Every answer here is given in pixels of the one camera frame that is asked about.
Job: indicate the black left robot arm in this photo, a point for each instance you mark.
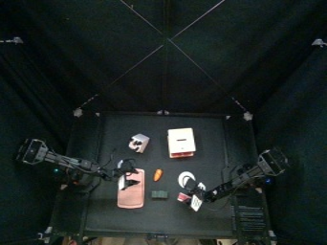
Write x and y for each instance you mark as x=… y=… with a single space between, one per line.
x=64 y=160

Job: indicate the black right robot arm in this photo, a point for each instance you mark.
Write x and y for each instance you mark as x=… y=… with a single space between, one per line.
x=251 y=173

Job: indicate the orange salmon sushi toy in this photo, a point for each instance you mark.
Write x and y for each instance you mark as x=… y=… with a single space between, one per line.
x=157 y=174

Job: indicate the small red white toy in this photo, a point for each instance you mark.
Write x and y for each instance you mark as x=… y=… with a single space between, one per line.
x=183 y=197

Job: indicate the pink rectangular tray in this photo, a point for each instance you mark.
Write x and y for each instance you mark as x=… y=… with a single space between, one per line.
x=132 y=194

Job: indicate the dark green block toy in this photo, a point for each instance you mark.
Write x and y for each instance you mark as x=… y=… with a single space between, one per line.
x=160 y=194

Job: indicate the grey white cube toy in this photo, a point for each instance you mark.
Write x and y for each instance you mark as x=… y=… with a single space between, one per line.
x=139 y=142

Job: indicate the white text label sticker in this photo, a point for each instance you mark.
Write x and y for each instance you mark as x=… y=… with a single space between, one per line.
x=249 y=214

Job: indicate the white toy box pink base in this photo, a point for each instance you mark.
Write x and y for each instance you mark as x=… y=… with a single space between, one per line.
x=181 y=142

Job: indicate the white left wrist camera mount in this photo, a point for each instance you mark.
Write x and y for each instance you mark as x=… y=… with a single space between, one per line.
x=121 y=182

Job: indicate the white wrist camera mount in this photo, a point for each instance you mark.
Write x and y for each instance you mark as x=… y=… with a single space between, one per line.
x=121 y=182
x=196 y=203

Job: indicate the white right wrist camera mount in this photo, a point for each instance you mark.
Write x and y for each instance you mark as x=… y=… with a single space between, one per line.
x=196 y=203

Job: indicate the grey frame corner bracket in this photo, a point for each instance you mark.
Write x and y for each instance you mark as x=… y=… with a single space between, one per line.
x=161 y=112
x=317 y=42
x=247 y=115
x=16 y=40
x=77 y=112

